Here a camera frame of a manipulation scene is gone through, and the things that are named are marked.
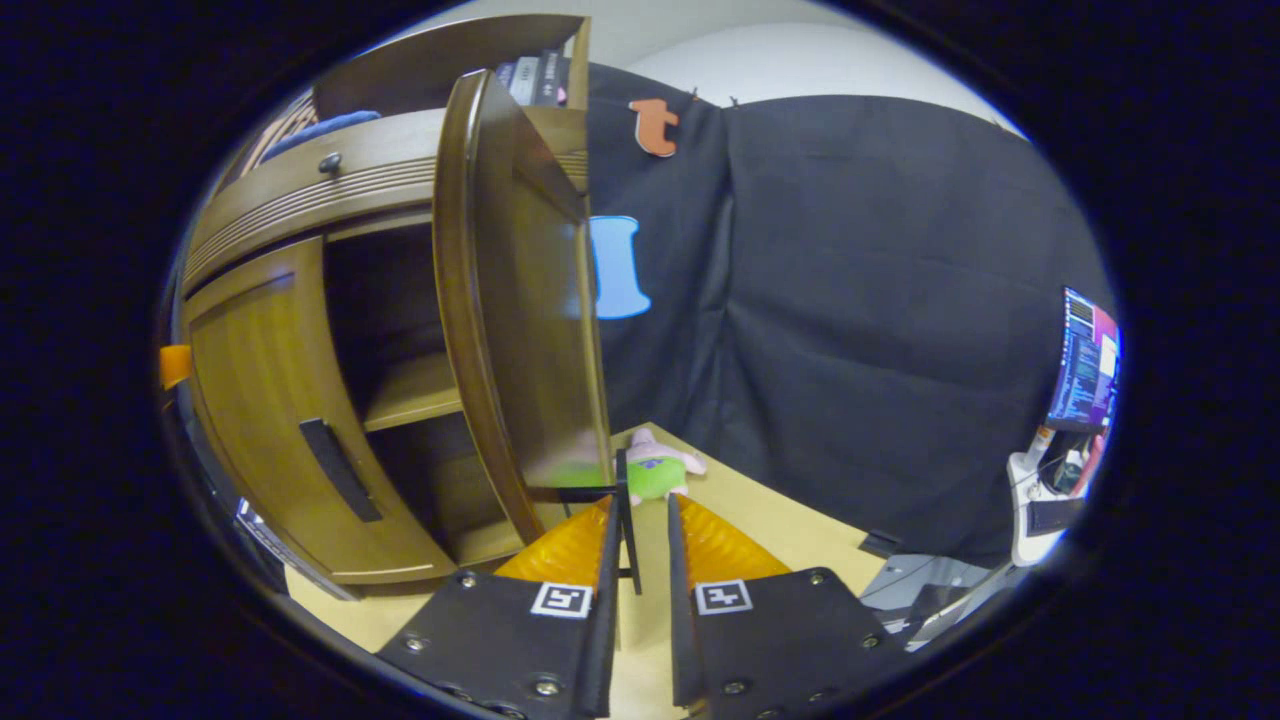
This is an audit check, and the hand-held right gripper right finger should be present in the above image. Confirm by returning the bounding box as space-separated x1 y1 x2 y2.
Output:
666 492 908 717

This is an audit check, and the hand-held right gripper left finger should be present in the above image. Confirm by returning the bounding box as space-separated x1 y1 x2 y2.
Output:
376 495 625 720

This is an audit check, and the wooden cabinet door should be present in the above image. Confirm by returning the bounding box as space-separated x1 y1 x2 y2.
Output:
432 68 642 597
185 235 458 588

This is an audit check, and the wooden double-door shoe cabinet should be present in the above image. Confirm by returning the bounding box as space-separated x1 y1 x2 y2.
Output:
180 15 614 591

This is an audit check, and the wooden cabinet drawer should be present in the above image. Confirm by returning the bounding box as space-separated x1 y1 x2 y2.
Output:
183 105 591 298

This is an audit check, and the pink and green plush toy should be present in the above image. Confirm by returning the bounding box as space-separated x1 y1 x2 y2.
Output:
615 428 708 504

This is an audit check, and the folded blue towel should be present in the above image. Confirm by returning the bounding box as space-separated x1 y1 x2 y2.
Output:
262 110 383 161

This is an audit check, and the white device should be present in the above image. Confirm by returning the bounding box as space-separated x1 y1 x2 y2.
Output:
1007 450 1073 569

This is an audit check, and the black backdrop cloth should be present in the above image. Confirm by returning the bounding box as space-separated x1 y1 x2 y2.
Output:
585 62 1117 567

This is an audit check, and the dark spine book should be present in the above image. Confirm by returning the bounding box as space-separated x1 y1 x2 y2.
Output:
540 50 572 108

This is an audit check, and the computer monitor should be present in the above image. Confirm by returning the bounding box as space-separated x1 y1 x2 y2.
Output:
1045 287 1122 434

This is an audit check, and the grey metal frame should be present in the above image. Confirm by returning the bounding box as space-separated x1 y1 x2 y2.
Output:
858 530 1011 653

